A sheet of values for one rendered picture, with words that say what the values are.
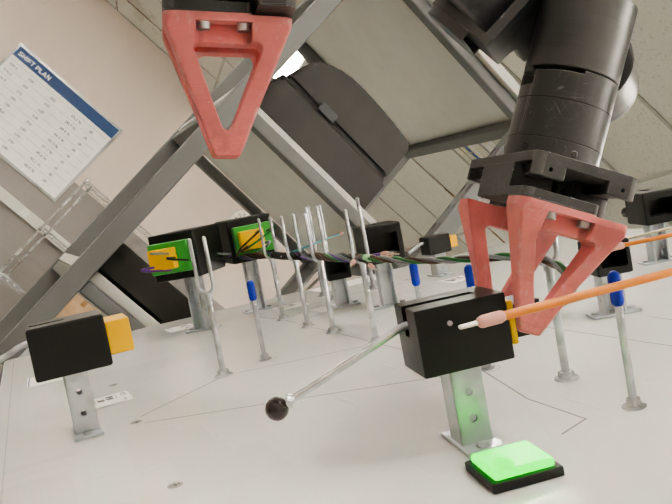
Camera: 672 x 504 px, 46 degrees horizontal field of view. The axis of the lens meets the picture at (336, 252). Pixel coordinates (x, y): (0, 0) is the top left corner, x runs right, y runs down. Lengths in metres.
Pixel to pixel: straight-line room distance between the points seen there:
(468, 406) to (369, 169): 1.10
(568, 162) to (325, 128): 1.10
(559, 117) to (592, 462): 0.19
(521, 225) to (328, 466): 0.19
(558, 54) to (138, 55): 7.95
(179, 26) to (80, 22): 8.06
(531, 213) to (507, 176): 0.03
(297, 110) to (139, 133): 6.69
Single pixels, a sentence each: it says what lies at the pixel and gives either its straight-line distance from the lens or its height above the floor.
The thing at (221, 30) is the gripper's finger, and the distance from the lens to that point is 0.44.
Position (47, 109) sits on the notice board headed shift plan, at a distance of 8.22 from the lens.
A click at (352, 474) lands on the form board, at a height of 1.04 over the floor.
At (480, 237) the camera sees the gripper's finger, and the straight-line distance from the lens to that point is 0.52.
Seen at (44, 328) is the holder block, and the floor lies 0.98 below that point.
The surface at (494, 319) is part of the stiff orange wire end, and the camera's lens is 0.34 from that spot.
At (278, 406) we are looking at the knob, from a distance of 0.46.
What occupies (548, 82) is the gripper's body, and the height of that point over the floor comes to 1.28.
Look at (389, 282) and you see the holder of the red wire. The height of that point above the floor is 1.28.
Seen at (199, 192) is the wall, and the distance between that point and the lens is 8.07.
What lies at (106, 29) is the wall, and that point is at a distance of 8.47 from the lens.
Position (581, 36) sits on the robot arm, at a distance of 0.50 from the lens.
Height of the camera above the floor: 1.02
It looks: 13 degrees up
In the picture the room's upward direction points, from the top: 39 degrees clockwise
